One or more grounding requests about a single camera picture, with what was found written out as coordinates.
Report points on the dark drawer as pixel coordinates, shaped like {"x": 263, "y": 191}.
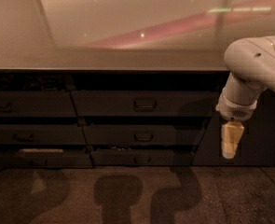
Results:
{"x": 142, "y": 135}
{"x": 144, "y": 103}
{"x": 141, "y": 158}
{"x": 36, "y": 104}
{"x": 41, "y": 135}
{"x": 55, "y": 158}

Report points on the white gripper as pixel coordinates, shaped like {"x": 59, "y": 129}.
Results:
{"x": 236, "y": 110}

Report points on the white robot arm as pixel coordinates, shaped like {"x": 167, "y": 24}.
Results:
{"x": 251, "y": 66}

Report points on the dark clutter in drawer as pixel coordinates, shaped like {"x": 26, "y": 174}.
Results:
{"x": 29, "y": 82}

